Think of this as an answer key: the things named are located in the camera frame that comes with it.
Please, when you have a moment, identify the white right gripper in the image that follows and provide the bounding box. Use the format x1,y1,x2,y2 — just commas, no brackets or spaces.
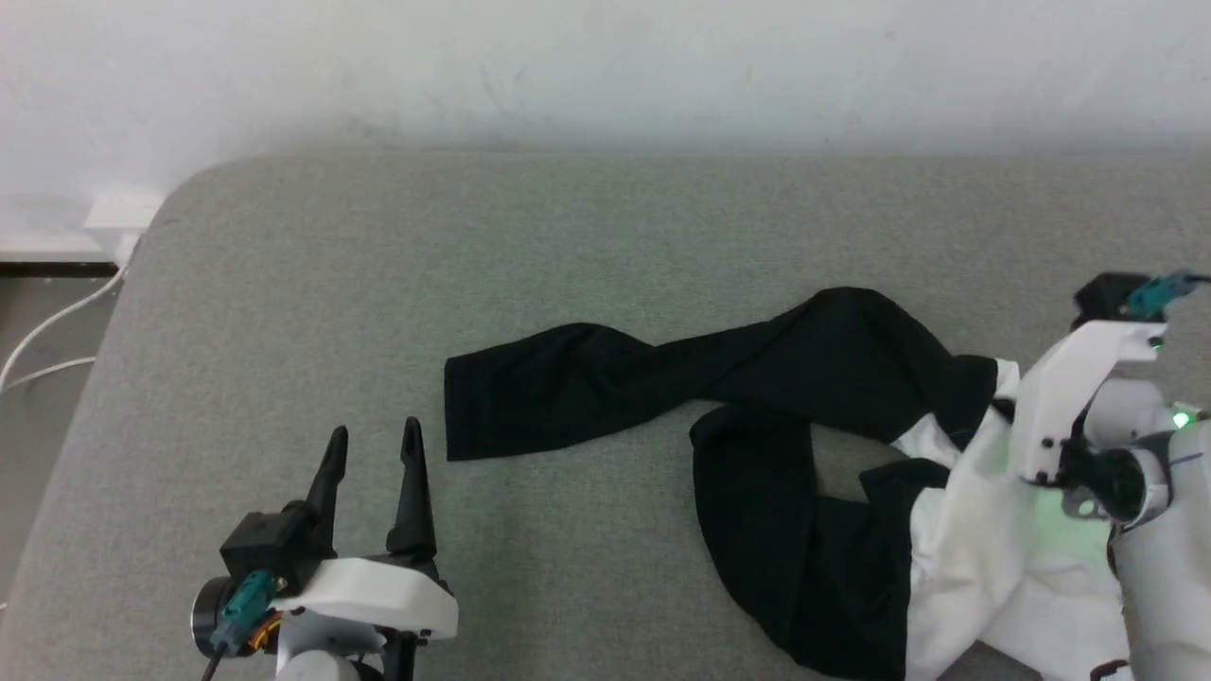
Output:
1010,320,1204,527

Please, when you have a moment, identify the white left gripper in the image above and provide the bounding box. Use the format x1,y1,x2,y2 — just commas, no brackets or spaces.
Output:
272,416,461,681

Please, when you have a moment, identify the white shirt with black sleeves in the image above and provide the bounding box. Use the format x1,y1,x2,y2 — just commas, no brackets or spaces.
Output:
444,287,1132,681

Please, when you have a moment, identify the grey fabric sofa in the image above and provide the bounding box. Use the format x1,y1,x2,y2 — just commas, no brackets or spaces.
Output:
0,151,1211,681

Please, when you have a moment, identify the black skirting strip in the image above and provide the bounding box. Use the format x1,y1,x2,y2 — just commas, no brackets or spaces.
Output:
0,260,120,278

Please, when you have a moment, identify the teal plug black right cable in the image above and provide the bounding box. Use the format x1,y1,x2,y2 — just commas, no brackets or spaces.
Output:
1123,269,1211,322

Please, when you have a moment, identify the teal plug black cable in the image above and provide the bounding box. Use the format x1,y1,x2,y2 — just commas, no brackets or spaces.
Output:
1123,269,1211,322
201,568,282,681

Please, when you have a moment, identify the teal plug black left cable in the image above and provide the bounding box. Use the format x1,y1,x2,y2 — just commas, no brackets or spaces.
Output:
201,568,282,681

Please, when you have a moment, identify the short white floor cable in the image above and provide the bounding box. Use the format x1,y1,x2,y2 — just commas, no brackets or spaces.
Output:
0,356,97,393

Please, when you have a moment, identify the long white floor cable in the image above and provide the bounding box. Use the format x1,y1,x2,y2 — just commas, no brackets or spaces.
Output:
0,263,130,391

